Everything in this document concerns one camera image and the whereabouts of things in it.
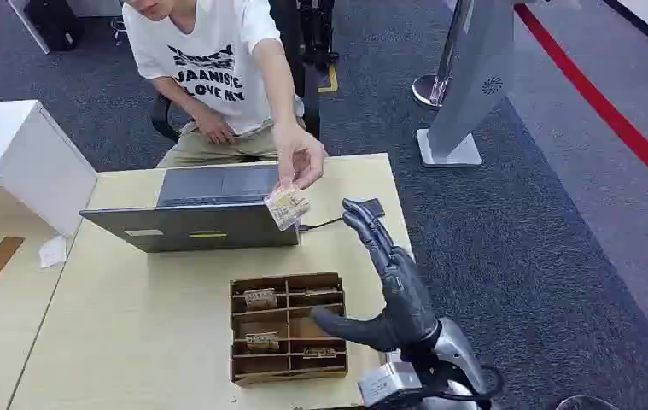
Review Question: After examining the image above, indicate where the white paper scrap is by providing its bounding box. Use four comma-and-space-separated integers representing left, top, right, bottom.
38, 234, 69, 269

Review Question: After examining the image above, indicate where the person's right hand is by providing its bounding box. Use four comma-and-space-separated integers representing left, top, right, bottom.
193, 107, 239, 146

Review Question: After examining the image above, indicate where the black bag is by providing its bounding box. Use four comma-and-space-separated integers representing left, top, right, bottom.
23, 0, 85, 52

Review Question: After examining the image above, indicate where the black office chair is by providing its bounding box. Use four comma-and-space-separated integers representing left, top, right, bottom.
149, 0, 323, 165

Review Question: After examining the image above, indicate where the grey kiosk stand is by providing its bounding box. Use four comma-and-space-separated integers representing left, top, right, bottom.
417, 0, 520, 169

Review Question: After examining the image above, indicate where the wooden card box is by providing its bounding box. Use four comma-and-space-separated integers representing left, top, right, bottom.
229, 272, 350, 388

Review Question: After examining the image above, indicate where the chrome stanchion post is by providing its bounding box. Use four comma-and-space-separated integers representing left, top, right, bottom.
412, 0, 472, 109

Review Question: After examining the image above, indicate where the black card reader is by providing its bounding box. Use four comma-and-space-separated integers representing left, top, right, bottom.
354, 197, 386, 220

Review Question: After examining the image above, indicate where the grey laptop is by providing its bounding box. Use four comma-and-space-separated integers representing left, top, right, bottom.
79, 164, 302, 254

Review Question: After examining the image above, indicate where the round glass rim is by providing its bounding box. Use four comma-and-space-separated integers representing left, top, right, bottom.
555, 395, 622, 410

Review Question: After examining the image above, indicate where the black stand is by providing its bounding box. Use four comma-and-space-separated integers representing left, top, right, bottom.
298, 0, 341, 72

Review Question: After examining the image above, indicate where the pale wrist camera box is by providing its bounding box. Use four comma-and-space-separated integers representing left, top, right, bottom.
357, 361, 423, 408

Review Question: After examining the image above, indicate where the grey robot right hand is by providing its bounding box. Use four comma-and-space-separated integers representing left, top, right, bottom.
309, 197, 443, 354

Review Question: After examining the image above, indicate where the black reader cable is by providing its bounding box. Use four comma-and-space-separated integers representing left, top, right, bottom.
299, 216, 345, 233

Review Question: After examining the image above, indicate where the person's left hand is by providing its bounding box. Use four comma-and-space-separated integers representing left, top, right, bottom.
272, 121, 328, 190

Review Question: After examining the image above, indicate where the white cabinet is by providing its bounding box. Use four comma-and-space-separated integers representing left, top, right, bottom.
0, 100, 98, 237

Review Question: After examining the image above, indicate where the person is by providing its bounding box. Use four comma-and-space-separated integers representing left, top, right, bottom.
121, 0, 328, 190

